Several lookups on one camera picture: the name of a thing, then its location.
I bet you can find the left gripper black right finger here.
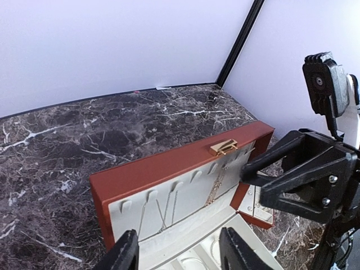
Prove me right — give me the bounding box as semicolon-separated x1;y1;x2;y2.
219;227;272;270

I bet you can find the black right frame post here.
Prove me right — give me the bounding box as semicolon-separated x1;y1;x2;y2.
215;0;265;88

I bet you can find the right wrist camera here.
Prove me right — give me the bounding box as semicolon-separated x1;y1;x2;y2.
302;52;359;149

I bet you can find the brown wooden jewelry box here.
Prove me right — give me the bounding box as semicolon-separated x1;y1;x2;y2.
89;121;281;269

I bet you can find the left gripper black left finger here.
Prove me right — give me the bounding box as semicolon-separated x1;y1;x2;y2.
95;229;140;270

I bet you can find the brown ring earring tray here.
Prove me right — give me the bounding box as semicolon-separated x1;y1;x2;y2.
237;183;274;230

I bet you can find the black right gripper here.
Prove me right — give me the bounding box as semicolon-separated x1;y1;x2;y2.
240;129;359;223

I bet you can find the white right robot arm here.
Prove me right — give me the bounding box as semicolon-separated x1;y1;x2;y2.
240;129;359;269

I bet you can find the thin silver chain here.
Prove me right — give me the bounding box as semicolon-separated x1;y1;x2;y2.
157;190;179;234

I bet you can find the thin silver pendant necklace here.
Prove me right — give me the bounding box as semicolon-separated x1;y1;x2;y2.
137;191;158;240

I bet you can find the gold silver hanging chain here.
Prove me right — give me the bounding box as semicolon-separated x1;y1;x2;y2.
206;165;230;206

